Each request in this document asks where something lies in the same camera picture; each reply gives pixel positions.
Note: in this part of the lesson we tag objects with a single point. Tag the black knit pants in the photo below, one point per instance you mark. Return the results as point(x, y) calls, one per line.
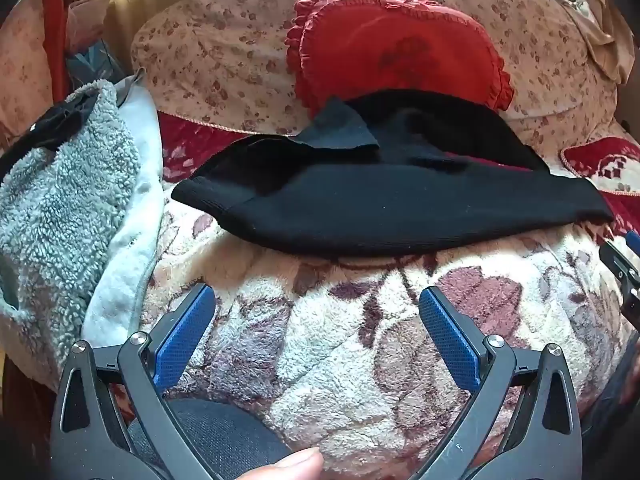
point(394, 173)

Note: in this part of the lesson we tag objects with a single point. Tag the black garment on fleece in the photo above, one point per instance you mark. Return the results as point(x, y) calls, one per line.
point(55, 127)

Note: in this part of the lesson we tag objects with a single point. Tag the grey fleece garment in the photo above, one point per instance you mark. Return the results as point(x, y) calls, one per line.
point(59, 213)

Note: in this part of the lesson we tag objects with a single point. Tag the white cloth under fleece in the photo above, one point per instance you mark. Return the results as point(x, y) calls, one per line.
point(115, 308)

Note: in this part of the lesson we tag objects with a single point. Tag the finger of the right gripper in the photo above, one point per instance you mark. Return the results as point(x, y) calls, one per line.
point(633, 241)

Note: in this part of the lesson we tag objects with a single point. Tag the floral beige quilt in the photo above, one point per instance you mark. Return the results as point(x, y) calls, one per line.
point(267, 65)

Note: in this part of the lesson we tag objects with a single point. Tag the red and cream plush blanket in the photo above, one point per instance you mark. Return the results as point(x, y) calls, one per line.
point(332, 352)

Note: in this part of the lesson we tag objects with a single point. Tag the beige curtain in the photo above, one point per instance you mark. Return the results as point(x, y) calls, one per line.
point(609, 38)

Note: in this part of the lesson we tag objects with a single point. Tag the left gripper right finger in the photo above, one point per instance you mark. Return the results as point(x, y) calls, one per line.
point(543, 439)

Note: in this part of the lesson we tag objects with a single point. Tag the red ruffled heart pillow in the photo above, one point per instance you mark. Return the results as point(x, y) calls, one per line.
point(350, 48)

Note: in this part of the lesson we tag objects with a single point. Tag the person's left hand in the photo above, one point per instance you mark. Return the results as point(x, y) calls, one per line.
point(302, 465)

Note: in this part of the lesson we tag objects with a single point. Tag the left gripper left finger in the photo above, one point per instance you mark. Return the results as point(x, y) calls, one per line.
point(89, 439)

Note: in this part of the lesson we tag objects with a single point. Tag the person's dark trouser leg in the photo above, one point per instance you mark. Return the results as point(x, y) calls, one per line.
point(197, 439)

